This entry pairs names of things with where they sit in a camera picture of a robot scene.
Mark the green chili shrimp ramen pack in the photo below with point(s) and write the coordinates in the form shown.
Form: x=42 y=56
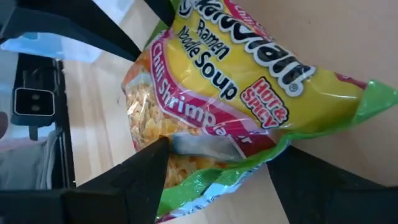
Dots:
x=248 y=93

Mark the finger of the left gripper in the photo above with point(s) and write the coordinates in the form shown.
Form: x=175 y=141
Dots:
x=77 y=28
x=160 y=11

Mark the black table-level camera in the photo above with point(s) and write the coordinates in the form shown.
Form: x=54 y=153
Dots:
x=34 y=102

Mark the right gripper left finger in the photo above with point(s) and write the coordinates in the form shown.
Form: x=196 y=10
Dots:
x=140 y=186

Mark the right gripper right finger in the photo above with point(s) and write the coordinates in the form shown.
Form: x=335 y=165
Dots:
x=311 y=193

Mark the person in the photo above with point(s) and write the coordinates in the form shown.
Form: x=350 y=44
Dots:
x=25 y=168

